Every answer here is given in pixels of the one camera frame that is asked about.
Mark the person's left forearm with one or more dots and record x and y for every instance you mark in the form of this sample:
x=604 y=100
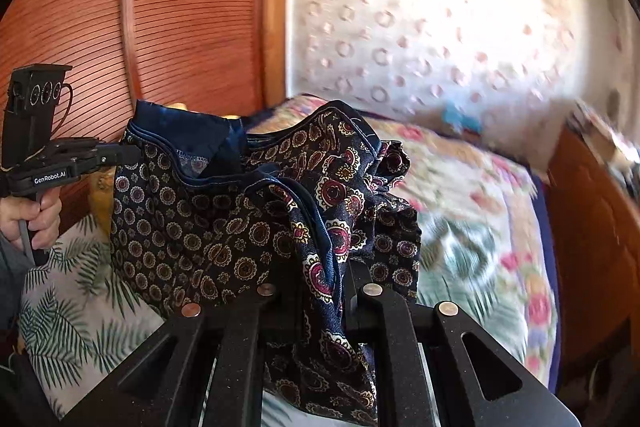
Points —
x=12 y=277

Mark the cardboard box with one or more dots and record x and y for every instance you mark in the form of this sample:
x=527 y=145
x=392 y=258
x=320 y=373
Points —
x=612 y=149

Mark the person's left hand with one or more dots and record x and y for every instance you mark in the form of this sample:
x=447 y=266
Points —
x=47 y=217

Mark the palm leaf print cloth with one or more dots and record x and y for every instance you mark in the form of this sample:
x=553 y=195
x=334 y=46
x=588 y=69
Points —
x=75 y=307

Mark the teal box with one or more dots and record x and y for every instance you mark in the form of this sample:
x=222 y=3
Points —
x=457 y=117

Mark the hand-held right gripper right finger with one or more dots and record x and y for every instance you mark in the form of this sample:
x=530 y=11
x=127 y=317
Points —
x=400 y=357

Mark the sheer circle-patterned curtain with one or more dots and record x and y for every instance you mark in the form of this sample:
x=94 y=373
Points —
x=425 y=32

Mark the floral blanket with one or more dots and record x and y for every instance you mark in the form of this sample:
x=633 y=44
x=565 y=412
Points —
x=475 y=167

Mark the small grey oval object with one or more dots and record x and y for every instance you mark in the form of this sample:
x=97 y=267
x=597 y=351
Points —
x=613 y=99

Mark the wooden slatted wardrobe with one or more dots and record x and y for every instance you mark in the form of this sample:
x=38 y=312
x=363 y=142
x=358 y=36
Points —
x=190 y=32

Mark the wooden sideboard cabinet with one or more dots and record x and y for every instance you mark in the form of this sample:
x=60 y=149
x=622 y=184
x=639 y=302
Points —
x=590 y=227

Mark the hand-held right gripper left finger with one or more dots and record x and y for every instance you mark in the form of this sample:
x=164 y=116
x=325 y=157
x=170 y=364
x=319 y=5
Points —
x=235 y=357

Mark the navy circle-patterned shirt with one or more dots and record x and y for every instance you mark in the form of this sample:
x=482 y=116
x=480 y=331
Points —
x=200 y=227

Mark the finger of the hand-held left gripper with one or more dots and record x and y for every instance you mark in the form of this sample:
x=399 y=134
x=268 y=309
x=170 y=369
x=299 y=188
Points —
x=117 y=154

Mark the gold patterned pillow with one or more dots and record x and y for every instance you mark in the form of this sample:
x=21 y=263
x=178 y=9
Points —
x=102 y=207

